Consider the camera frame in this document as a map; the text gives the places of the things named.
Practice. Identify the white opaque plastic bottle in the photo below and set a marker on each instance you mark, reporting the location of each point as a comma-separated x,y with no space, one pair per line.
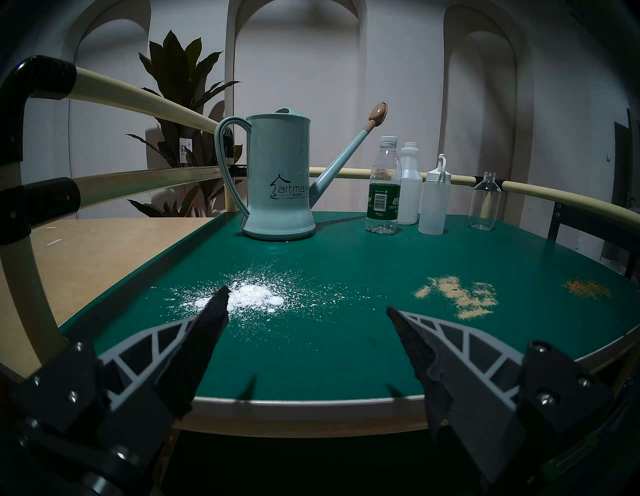
411,190

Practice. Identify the green shelf cart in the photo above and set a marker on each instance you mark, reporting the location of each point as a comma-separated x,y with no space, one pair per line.
350,260

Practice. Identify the orange powder pile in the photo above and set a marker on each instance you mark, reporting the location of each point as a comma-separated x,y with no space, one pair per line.
585,289

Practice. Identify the light blue watering can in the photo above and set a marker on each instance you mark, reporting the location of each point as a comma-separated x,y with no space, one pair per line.
277,175

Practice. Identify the small clear empty bottle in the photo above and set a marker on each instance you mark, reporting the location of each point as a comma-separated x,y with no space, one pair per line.
485,205

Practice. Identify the tall dark leafy plant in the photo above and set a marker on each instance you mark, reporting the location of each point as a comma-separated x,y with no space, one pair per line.
175,70

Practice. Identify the beige powder pile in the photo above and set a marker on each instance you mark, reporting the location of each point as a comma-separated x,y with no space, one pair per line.
465,297

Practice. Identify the black utility cart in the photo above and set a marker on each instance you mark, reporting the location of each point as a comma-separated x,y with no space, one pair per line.
580,216

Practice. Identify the white plant tag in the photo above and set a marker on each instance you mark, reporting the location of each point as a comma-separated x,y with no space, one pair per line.
186,150

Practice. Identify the white powder pile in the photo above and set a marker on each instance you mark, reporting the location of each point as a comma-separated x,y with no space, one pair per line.
255,295

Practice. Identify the green label water bottle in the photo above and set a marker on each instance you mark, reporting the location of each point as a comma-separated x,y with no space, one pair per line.
382,200

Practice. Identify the dark door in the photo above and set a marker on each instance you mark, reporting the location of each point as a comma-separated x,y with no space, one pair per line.
622,165

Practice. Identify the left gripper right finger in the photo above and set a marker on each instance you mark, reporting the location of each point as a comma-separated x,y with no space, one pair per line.
480,395

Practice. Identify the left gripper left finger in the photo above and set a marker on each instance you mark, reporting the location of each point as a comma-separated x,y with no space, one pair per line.
165,370

